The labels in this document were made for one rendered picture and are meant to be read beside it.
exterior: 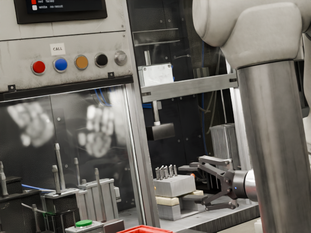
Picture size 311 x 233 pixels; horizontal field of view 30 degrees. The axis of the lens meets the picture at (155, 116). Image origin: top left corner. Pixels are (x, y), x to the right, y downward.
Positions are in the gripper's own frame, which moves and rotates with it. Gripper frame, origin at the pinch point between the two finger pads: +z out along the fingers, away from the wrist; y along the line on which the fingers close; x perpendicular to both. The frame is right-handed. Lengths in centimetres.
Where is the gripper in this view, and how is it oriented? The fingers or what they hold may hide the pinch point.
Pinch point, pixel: (190, 182)
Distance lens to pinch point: 167.3
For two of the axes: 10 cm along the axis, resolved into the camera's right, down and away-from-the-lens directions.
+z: -7.6, 0.5, 6.5
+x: -6.4, 1.6, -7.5
